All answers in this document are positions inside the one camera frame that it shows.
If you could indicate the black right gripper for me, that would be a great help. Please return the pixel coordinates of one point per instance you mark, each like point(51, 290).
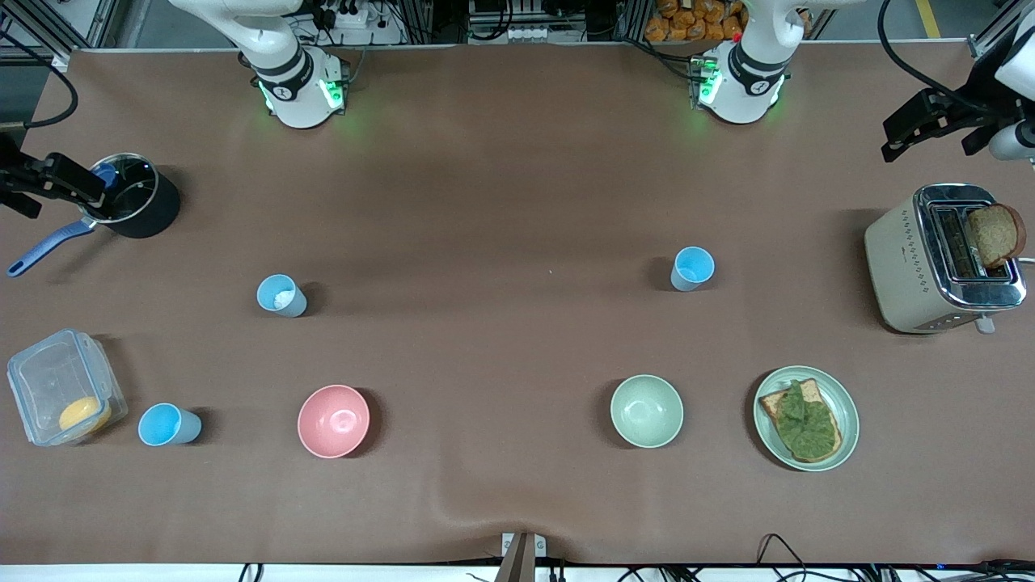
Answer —
point(18, 181)

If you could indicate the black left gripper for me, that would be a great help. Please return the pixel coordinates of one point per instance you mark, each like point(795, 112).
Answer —
point(981, 104)

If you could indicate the light blue plastic cup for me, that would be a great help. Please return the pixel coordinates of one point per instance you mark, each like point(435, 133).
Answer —
point(166, 425)
point(693, 269)
point(281, 296)

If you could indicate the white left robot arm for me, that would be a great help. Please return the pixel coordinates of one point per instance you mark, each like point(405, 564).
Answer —
point(744, 81)

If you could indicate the glass lid with blue knob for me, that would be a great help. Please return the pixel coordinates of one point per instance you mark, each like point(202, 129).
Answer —
point(133, 196)

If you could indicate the round-topped brown bread slice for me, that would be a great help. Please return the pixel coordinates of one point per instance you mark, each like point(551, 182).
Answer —
point(994, 236)

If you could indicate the cream and chrome toaster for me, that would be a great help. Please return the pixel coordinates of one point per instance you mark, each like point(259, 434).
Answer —
point(901, 259)

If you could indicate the clear plastic storage container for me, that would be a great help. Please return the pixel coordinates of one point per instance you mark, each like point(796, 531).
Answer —
point(48, 376)

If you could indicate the yellow round object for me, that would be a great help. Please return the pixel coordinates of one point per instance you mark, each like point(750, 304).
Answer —
point(85, 415)

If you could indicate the bag of bread rolls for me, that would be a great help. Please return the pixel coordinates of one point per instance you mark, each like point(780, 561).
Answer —
point(687, 20)

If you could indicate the pale green plate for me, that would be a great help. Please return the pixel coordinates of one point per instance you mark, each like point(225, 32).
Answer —
point(845, 404)

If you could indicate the square toast slice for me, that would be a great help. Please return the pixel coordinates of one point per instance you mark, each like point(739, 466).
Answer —
point(772, 404)

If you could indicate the green lettuce leaf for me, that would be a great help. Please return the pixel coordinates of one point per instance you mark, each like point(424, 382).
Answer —
point(804, 424)

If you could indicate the white power strip with plugs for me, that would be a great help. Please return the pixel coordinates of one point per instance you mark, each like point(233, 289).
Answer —
point(349, 14)

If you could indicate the pink bowl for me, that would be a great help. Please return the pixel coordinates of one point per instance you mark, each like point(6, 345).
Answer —
point(333, 421)

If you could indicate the pale green bowl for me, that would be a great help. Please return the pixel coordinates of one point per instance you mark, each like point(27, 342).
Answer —
point(647, 411)

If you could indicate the small white socket strip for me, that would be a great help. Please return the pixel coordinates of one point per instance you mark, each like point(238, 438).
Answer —
point(527, 34)

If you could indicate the aluminium frame profile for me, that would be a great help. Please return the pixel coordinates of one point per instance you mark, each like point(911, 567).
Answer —
point(980, 45)
point(57, 28)

